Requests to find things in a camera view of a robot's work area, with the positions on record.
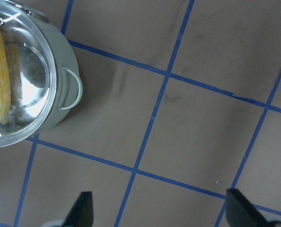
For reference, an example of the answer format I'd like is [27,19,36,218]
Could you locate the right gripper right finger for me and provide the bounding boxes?
[226,189,281,227]

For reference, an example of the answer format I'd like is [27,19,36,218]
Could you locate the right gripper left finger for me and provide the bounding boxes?
[42,191,94,227]

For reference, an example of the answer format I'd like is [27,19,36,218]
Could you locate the glass pot lid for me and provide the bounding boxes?
[0,0,60,148]

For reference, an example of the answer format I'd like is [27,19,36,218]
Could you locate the light grey cooking pot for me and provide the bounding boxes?
[3,0,84,148]

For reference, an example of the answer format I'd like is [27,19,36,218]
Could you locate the brown paper table mat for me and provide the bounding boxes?
[0,0,281,227]

